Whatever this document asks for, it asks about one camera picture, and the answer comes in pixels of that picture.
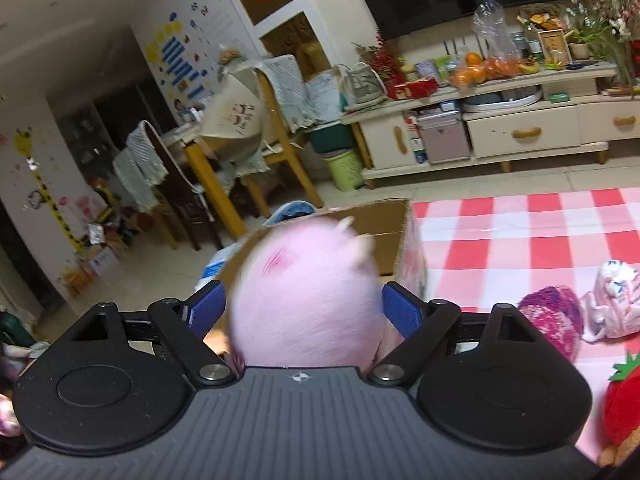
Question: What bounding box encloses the pink storage case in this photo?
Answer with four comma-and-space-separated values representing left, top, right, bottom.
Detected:
417, 109, 472, 165

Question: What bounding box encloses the plastic water bottle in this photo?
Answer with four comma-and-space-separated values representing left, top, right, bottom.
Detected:
522, 17, 545, 63

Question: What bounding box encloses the red gift box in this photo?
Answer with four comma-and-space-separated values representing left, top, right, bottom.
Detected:
387, 77, 440, 101

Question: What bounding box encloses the clear plastic bag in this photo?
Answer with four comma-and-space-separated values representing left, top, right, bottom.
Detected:
472, 0, 523, 61

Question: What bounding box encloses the floor cardboard box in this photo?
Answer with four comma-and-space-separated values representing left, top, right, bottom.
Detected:
77, 242, 123, 278

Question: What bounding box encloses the giraffe wall sticker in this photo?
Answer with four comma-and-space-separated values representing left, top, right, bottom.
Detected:
12, 127, 86, 253

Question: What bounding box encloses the dark green storage box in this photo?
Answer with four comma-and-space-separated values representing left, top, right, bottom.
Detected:
307, 122, 357, 156

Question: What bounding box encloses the red checked tablecloth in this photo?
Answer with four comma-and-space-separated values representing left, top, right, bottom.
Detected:
407, 187, 640, 466

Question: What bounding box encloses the grey lace chair cover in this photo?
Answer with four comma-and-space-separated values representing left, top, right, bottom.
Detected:
260, 55, 318, 133

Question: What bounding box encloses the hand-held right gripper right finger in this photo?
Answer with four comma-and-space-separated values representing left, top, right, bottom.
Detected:
367, 281, 571, 389

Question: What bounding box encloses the beige printed table cover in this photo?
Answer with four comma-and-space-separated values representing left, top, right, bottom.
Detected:
200, 67, 266, 161

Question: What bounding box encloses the pile of oranges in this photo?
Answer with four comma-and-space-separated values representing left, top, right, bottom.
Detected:
450, 51, 526, 87

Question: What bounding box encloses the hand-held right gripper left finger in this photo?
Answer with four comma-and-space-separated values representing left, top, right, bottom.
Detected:
50, 280, 237, 389

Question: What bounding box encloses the pink plush toy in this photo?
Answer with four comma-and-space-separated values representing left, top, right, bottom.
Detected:
227, 215, 396, 368

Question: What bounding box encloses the white round scale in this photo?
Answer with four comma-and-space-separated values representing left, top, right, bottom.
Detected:
461, 86, 543, 113

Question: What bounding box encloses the magenta knitted plush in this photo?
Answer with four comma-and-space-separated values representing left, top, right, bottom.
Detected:
517, 286, 585, 360

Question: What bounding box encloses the red berry branch decoration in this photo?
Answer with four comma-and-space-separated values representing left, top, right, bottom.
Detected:
355, 30, 406, 86

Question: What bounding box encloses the flower bouquet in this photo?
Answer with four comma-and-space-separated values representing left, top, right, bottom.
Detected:
565, 0, 640, 86

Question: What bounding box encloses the blue wall sticker chart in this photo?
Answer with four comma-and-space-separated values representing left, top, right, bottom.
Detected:
145, 0, 228, 106

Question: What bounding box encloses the wooden dining table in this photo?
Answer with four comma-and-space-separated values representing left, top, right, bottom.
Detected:
167, 125, 266, 241

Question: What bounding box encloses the red strawberry plush toy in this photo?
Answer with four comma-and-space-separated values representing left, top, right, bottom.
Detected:
602, 351, 640, 448

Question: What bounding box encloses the framed picture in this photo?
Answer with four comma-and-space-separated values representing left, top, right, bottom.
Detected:
537, 29, 571, 65

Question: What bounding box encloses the dark wooden chair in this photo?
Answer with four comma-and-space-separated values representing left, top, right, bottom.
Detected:
112, 120, 223, 252

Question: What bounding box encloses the cream TV cabinet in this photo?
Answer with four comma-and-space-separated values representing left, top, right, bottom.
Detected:
342, 60, 640, 190

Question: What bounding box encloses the brown plush toy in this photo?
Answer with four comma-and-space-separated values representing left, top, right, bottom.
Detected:
597, 442, 633, 468

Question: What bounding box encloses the grey knit chair cover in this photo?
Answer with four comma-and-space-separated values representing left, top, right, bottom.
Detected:
112, 122, 168, 213

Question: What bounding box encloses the green trash bin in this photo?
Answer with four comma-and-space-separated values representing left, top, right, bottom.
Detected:
322, 150, 365, 192

